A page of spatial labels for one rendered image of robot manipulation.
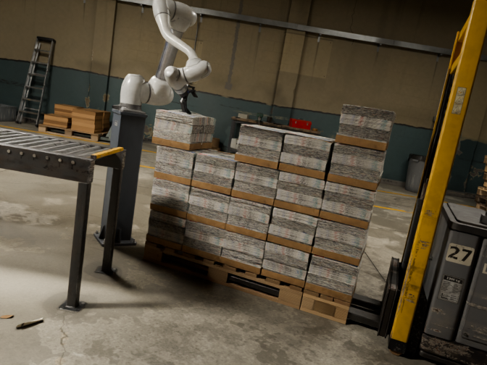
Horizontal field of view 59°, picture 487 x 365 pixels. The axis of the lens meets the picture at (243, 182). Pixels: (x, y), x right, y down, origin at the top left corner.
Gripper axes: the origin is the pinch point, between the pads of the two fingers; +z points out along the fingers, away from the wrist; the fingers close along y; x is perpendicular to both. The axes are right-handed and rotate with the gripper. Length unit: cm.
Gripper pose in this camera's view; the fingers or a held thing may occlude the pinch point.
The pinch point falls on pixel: (192, 104)
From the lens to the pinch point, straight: 309.6
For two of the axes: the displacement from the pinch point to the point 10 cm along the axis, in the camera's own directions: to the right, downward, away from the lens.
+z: 2.4, 3.4, 9.1
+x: 9.2, 2.2, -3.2
